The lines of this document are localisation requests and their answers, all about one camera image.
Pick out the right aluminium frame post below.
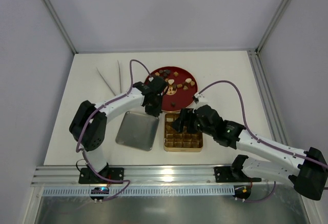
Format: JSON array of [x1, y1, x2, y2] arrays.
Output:
[[256, 0, 292, 54]]

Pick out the aluminium frame post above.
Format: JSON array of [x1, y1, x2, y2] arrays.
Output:
[[42, 0, 78, 55], [256, 0, 292, 54]]

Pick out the silver tin lid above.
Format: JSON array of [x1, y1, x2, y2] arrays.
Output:
[[115, 111, 159, 151]]

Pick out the red round plate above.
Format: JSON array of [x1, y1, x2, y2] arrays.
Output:
[[151, 66, 198, 112]]

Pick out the silver metal tongs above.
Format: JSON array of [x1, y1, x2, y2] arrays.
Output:
[[96, 60, 123, 96]]

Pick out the aluminium front rail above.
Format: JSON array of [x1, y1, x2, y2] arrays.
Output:
[[30, 164, 280, 186]]

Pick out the purple cable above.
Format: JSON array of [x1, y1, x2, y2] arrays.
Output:
[[193, 80, 328, 203], [75, 59, 154, 201]]

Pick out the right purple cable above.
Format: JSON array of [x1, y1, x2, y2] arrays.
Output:
[[193, 80, 328, 203]]

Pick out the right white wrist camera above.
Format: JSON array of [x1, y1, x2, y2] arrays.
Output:
[[193, 93, 208, 109]]

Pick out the gold chocolate box tray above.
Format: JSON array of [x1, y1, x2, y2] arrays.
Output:
[[163, 113, 203, 152]]

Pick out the slotted grey cable duct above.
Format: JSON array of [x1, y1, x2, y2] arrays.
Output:
[[42, 185, 235, 197]]

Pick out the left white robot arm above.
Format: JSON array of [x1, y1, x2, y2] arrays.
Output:
[[69, 78, 168, 184]]

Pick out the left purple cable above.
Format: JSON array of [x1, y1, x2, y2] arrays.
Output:
[[75, 59, 154, 201]]

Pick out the left aluminium frame post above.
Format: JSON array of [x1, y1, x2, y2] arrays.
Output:
[[42, 0, 78, 55]]

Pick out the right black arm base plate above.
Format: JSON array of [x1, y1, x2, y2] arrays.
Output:
[[214, 166, 234, 183]]

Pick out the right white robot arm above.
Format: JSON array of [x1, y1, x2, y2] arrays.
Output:
[[171, 105, 327, 200]]

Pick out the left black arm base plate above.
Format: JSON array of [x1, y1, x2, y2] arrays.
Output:
[[78, 166, 125, 185]]

